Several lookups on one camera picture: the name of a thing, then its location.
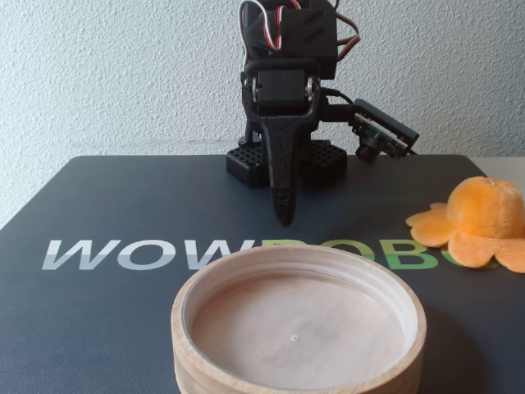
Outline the dark mat with WOWROBO logo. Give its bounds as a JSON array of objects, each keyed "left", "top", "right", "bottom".
[{"left": 0, "top": 153, "right": 525, "bottom": 394}]

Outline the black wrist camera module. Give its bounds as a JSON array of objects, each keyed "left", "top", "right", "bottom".
[{"left": 351, "top": 98, "right": 421, "bottom": 166}]

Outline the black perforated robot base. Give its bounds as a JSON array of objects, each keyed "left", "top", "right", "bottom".
[{"left": 226, "top": 139, "right": 349, "bottom": 189}]

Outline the orange plush toy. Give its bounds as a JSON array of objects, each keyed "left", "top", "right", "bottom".
[{"left": 405, "top": 176, "right": 525, "bottom": 274}]

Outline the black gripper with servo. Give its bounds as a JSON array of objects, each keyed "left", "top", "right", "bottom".
[{"left": 240, "top": 58, "right": 354, "bottom": 229}]

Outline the black camera cable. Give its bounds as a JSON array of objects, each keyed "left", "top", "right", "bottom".
[{"left": 322, "top": 87, "right": 355, "bottom": 108}]

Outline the round wooden box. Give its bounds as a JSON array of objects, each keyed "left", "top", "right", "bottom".
[{"left": 170, "top": 242, "right": 427, "bottom": 394}]

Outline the brown red servo cable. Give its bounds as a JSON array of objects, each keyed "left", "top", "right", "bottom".
[{"left": 330, "top": 0, "right": 363, "bottom": 63}]

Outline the red white black servo cable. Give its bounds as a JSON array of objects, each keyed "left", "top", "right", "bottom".
[{"left": 239, "top": 0, "right": 303, "bottom": 53}]

